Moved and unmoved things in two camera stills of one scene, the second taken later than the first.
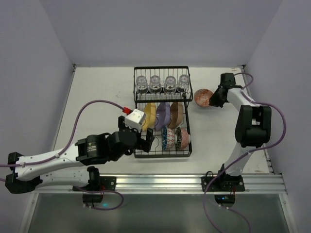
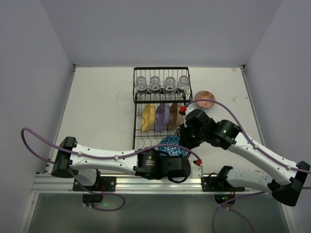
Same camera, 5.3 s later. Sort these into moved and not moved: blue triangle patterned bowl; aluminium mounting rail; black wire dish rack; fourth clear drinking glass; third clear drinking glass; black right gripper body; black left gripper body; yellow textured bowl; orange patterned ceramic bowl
Moved: blue triangle patterned bowl; black right gripper body; black left gripper body
Not moved: fourth clear drinking glass; yellow textured bowl; black wire dish rack; aluminium mounting rail; orange patterned ceramic bowl; third clear drinking glass
